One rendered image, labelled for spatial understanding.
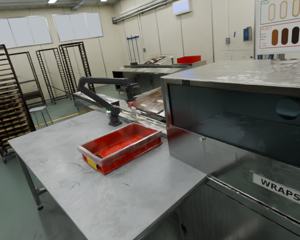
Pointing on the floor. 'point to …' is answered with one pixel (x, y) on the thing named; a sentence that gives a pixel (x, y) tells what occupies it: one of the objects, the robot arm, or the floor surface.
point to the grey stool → (41, 112)
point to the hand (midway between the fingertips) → (132, 107)
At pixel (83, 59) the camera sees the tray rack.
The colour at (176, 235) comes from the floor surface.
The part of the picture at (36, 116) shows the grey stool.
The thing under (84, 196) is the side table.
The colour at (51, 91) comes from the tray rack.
